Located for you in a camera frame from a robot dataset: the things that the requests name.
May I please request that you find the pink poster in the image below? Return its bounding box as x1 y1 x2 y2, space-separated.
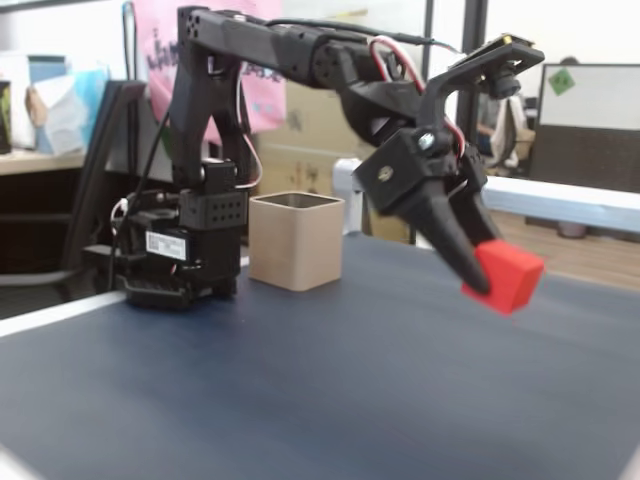
133 0 287 139

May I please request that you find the gold metal square container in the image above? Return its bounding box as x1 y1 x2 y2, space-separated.
248 190 346 294

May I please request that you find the red cube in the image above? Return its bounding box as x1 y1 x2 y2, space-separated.
460 238 546 317

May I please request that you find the dark blue-grey table mat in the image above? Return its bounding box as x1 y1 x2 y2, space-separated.
0 232 640 480

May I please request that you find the black monitor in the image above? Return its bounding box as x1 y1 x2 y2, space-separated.
102 78 176 185

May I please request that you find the dark window frame post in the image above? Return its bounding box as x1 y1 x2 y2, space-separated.
462 0 490 151
422 0 435 84

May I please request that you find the white hanging cloth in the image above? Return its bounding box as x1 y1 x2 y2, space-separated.
492 94 527 170

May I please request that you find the light blue table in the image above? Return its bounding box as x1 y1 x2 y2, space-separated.
332 157 640 235

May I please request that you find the thin black cable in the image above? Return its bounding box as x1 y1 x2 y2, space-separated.
107 107 174 294

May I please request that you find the office partition panel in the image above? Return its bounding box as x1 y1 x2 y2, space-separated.
527 62 640 195

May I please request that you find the wooden desk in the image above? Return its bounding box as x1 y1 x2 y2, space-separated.
0 149 89 276

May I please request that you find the cardboard box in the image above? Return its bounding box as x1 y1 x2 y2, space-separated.
252 142 419 244
248 79 364 147

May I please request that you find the green paper note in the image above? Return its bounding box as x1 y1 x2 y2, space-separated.
546 67 575 97

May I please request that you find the camera board on black bracket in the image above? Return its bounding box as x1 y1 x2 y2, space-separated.
422 30 546 146

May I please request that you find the black camera cable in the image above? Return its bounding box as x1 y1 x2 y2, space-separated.
264 18 464 54

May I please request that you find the white and blue box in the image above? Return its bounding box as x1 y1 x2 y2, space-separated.
25 53 110 156

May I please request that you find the white red servo cable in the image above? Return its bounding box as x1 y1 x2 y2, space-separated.
237 59 265 190
442 119 469 161
368 35 427 94

